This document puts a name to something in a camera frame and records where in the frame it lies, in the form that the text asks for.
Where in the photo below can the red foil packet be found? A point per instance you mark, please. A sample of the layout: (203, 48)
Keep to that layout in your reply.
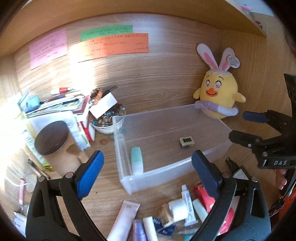
(208, 202)

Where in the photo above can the eyeglasses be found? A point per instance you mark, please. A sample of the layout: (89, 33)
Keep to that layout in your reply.
(30, 183)

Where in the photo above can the clear plastic storage bin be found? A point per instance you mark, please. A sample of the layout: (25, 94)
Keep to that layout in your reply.
(157, 134)

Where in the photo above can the white paper card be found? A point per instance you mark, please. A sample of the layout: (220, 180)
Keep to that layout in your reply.
(103, 105)

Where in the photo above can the red white box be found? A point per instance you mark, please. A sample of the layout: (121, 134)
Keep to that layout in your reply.
(88, 130)

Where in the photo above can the pink sticky note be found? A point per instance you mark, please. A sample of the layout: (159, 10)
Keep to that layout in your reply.
(48, 48)

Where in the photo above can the silver metal clip tool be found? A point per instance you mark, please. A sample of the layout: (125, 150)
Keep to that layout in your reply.
(37, 169)

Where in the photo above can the blue white cardboard box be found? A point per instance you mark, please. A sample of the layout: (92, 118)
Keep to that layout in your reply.
(20, 222)

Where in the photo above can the white slim tube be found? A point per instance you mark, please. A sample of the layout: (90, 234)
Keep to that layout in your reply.
(150, 229)

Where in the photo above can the blue razor blade box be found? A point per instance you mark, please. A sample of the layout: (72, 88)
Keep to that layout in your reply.
(160, 229)

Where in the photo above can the green sticky note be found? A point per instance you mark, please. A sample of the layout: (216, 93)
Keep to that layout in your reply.
(106, 31)

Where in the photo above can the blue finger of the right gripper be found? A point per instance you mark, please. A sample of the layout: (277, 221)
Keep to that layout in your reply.
(255, 117)

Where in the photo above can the green label bottle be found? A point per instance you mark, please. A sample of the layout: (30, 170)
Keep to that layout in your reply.
(30, 143)

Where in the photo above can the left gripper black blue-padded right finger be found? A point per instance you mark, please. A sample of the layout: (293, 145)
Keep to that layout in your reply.
(251, 220)

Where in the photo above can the white ointment tube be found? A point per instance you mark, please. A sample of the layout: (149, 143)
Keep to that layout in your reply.
(191, 219)

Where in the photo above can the pink white cosmetic tube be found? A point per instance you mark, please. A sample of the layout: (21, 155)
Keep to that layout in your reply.
(123, 223)

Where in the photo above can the yellow chick bunny plush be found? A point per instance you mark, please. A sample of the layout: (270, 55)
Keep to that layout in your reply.
(219, 90)

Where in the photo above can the person's right hand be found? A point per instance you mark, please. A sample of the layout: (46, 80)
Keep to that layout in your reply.
(280, 179)

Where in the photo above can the white bowl of beads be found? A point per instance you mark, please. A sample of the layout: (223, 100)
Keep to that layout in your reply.
(114, 116)

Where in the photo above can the stack of books and papers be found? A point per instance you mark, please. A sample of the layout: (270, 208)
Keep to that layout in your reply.
(73, 101)

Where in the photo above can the beige mug with brown lid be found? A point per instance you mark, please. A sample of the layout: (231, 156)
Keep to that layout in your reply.
(56, 144)

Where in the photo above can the pink lip balm stick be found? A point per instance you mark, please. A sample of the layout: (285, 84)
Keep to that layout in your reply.
(21, 189)

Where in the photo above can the teal white small tube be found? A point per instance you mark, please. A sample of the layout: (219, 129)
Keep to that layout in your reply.
(137, 161)

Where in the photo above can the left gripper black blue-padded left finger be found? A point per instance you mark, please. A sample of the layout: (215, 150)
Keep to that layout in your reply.
(45, 220)

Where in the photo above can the small brown dotted eraser block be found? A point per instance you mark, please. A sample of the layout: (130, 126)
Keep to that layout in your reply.
(186, 142)

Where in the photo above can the orange sticky note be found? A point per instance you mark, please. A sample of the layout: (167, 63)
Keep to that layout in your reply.
(112, 45)

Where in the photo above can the round white sponge roll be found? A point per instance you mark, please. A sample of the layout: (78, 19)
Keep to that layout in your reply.
(178, 210)

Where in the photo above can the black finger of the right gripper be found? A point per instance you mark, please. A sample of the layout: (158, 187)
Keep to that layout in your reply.
(244, 139)

